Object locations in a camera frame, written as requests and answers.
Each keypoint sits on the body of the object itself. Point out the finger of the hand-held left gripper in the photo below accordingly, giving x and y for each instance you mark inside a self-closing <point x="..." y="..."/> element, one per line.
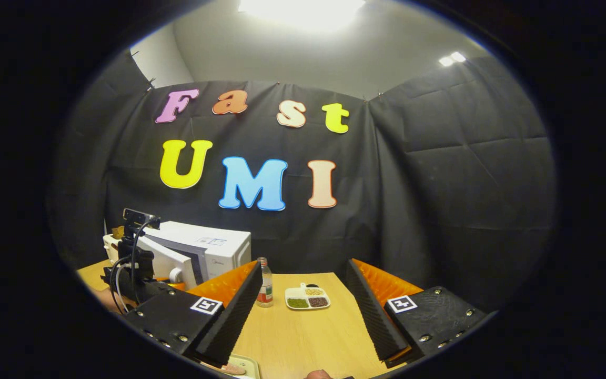
<point x="178" y="286"/>

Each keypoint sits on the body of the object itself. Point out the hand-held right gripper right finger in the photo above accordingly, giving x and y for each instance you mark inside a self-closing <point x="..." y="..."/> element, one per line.
<point x="374" y="310"/>

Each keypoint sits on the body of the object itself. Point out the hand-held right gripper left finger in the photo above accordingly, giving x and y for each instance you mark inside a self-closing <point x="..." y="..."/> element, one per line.
<point x="240" y="302"/>

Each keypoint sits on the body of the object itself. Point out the white microwave oven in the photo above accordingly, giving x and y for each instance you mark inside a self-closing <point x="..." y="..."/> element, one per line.
<point x="219" y="250"/>

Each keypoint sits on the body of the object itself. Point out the brown bread bun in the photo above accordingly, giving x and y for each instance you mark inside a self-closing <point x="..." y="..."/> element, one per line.
<point x="226" y="368"/>

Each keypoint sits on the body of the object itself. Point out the clear plastic bottle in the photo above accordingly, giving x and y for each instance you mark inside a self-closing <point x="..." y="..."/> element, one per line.
<point x="265" y="289"/>

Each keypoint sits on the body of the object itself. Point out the brown toast slices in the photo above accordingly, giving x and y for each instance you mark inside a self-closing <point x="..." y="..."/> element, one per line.
<point x="118" y="232"/>

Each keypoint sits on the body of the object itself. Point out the pale green rectangular tray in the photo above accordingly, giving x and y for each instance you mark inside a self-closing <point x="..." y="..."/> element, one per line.
<point x="249" y="366"/>

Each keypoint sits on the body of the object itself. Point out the white divided dish of beans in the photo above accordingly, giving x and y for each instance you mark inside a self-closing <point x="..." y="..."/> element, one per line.
<point x="307" y="301"/>

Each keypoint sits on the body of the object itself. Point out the black backdrop cloth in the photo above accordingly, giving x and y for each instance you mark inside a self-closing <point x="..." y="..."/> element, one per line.
<point x="440" y="184"/>

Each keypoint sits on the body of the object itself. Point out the small ceiling light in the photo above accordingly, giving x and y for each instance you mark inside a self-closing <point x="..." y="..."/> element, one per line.
<point x="452" y="58"/>

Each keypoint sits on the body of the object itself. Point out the large ceiling light panel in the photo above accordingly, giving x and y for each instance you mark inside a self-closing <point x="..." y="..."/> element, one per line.
<point x="303" y="13"/>

